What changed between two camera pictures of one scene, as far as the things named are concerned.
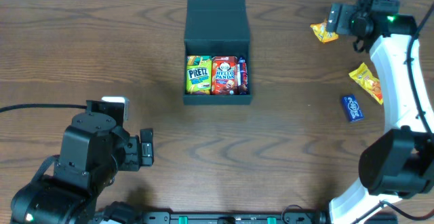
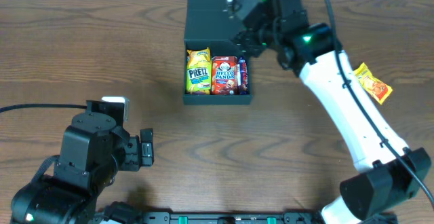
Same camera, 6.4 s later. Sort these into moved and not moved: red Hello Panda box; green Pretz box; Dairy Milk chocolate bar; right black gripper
Moved: right black gripper
Not moved: green Pretz box; Dairy Milk chocolate bar; red Hello Panda box
